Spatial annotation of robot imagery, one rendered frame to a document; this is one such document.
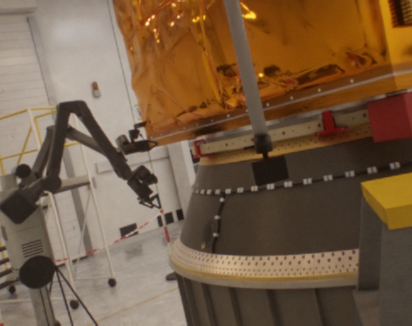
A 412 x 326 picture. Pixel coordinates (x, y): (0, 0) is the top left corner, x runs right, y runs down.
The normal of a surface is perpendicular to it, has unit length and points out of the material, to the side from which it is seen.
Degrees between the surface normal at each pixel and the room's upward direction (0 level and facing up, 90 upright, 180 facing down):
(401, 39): 89
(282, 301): 90
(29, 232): 90
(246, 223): 62
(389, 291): 87
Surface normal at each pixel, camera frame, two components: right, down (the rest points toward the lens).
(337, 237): -0.41, -0.34
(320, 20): -0.78, 0.20
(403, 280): -0.18, 0.04
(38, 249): 0.54, 0.10
